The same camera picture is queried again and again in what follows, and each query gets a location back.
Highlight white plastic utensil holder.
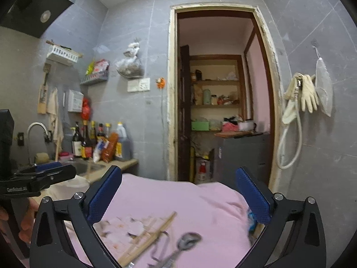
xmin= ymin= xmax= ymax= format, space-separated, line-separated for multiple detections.
xmin=41 ymin=176 xmax=90 ymax=200

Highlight wooden chopstick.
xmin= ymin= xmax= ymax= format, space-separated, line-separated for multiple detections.
xmin=117 ymin=212 xmax=177 ymax=267
xmin=118 ymin=218 xmax=156 ymax=262

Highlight steel spoon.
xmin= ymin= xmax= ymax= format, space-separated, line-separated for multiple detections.
xmin=154 ymin=232 xmax=202 ymax=268

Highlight steel kitchen sink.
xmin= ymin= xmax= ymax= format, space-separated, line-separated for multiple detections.
xmin=61 ymin=159 xmax=105 ymax=176

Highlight left hand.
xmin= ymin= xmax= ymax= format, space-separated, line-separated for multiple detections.
xmin=0 ymin=197 xmax=40 ymax=245

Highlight chrome sink faucet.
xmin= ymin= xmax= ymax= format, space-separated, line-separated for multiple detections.
xmin=27 ymin=122 xmax=52 ymax=165

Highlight dark soy sauce bottle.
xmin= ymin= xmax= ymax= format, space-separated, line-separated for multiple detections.
xmin=72 ymin=122 xmax=82 ymax=158

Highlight dark vinegar bottle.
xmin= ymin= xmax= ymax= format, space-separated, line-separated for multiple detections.
xmin=81 ymin=120 xmax=93 ymax=160

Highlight hanging towel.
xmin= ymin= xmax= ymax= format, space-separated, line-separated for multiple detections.
xmin=47 ymin=88 xmax=64 ymax=161

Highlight orange snack bag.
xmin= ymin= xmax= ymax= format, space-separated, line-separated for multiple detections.
xmin=102 ymin=132 xmax=119 ymax=163

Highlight red plastic bag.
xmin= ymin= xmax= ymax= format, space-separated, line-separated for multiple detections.
xmin=81 ymin=97 xmax=91 ymax=121

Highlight pink floral table cloth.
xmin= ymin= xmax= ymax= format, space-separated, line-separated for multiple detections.
xmin=94 ymin=174 xmax=251 ymax=267

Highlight large oil jug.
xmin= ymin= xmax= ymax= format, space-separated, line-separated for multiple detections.
xmin=114 ymin=122 xmax=132 ymax=161

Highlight grey cabinet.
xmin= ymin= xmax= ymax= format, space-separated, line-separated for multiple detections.
xmin=213 ymin=133 xmax=272 ymax=190

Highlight hanging plastic bag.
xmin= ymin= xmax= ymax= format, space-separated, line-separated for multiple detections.
xmin=114 ymin=39 xmax=143 ymax=80

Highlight hanging mesh bag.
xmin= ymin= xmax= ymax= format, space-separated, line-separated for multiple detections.
xmin=314 ymin=47 xmax=333 ymax=117

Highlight green box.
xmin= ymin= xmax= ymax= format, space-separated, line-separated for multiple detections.
xmin=191 ymin=121 xmax=210 ymax=131

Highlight rubber gloves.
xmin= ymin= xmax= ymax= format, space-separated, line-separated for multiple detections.
xmin=283 ymin=73 xmax=319 ymax=113

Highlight black range hood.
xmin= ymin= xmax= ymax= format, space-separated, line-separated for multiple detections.
xmin=1 ymin=0 xmax=76 ymax=38

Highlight wooden spatula on wall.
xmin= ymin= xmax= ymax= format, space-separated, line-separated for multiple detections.
xmin=37 ymin=63 xmax=52 ymax=114

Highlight white wall box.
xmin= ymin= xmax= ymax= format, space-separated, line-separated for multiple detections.
xmin=68 ymin=90 xmax=84 ymax=113

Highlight grey wall shelf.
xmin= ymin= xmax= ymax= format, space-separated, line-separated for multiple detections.
xmin=80 ymin=70 xmax=108 ymax=86

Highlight white wall basket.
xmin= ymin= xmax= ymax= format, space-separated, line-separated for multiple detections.
xmin=46 ymin=40 xmax=83 ymax=66

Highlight white wall socket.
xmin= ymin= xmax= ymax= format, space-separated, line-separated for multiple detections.
xmin=127 ymin=77 xmax=151 ymax=93

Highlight orange wall hook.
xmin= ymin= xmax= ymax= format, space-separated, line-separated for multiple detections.
xmin=156 ymin=77 xmax=166 ymax=90

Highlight white hose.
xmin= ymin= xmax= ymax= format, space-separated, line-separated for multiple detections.
xmin=276 ymin=89 xmax=303 ymax=170

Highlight wooden wall shelf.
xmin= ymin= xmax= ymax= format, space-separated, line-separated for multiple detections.
xmin=189 ymin=54 xmax=248 ymax=132

